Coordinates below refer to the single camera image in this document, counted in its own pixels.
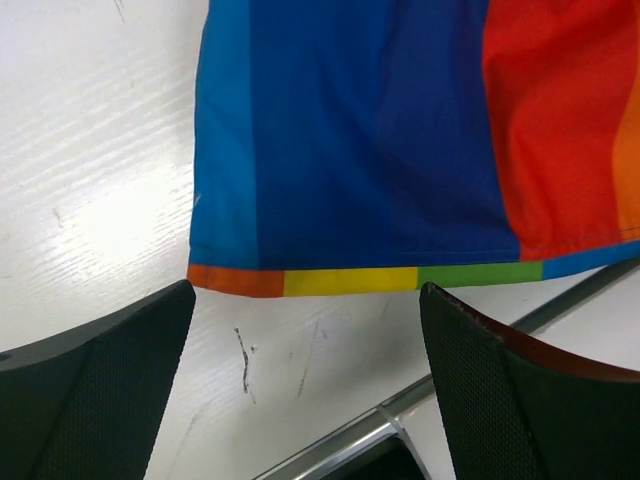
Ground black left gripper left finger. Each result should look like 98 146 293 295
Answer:
1 280 195 479

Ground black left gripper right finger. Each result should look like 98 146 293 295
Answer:
420 283 639 479

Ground rainbow striped shorts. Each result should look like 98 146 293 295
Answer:
187 0 639 298

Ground aluminium table edge rail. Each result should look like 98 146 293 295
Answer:
258 259 639 479

